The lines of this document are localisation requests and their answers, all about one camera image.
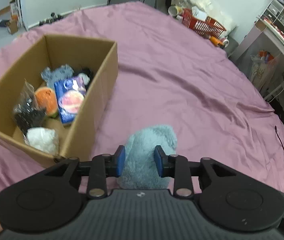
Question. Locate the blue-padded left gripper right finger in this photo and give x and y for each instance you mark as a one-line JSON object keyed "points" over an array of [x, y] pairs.
{"points": [[177, 167]]}

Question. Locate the curved black desk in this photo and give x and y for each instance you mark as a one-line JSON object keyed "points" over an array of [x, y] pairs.
{"points": [[271, 33]]}

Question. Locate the blue tissue packet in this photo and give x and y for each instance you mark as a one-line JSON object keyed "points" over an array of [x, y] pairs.
{"points": [[70, 94]]}

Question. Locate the white soft bag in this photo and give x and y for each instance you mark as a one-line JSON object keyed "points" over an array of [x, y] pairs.
{"points": [[43, 139]]}

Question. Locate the grey fuzzy fabric piece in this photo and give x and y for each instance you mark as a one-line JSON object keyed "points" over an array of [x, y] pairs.
{"points": [[61, 73]]}

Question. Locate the brown cardboard box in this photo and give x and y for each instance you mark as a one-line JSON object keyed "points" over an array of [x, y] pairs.
{"points": [[52, 50]]}

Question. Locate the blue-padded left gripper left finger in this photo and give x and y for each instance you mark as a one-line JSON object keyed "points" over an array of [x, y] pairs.
{"points": [[102, 167]]}

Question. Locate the small drawer organizer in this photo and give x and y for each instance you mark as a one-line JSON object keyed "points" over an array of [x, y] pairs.
{"points": [[275, 13]]}

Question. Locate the red plastic basket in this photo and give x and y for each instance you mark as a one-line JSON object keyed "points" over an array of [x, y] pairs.
{"points": [[208, 26]]}

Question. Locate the orange bottle beside basket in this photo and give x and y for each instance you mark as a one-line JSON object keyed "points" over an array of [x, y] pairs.
{"points": [[215, 41]]}

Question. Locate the sneakers on floor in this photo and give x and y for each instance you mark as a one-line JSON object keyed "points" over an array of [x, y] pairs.
{"points": [[53, 18]]}

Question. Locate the black beads plastic bag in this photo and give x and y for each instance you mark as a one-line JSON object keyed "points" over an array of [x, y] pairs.
{"points": [[27, 113]]}

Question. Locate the orange burger plush toy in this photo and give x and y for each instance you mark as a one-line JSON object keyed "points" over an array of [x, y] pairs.
{"points": [[46, 98]]}

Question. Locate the fluffy grey-blue plush toy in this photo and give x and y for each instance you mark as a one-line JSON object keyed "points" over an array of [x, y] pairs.
{"points": [[140, 171]]}

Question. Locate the purple bed sheet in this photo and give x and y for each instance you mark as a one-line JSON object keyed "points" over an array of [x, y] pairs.
{"points": [[169, 75]]}

